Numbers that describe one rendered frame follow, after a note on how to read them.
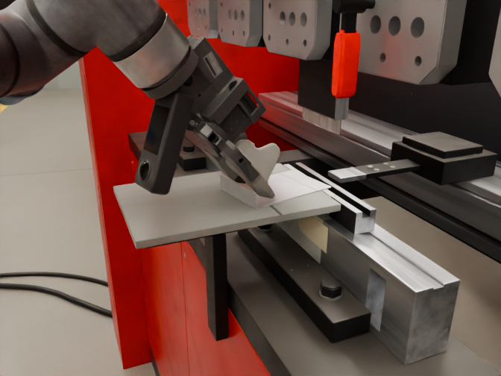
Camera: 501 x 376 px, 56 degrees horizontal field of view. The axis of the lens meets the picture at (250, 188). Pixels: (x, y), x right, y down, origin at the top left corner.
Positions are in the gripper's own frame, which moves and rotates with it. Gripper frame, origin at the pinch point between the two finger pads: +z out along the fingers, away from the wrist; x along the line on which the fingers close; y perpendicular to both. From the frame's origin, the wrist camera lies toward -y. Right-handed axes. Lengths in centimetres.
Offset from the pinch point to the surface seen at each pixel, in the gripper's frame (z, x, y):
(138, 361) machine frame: 82, 87, -56
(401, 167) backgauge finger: 16.4, -5.0, 18.7
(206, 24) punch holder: -5.3, 36.5, 23.4
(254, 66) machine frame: 32, 77, 44
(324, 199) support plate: 5.4, -6.8, 4.9
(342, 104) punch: -1.7, -5.5, 15.1
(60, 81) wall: 156, 708, 46
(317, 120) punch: 1.6, 0.1, 13.7
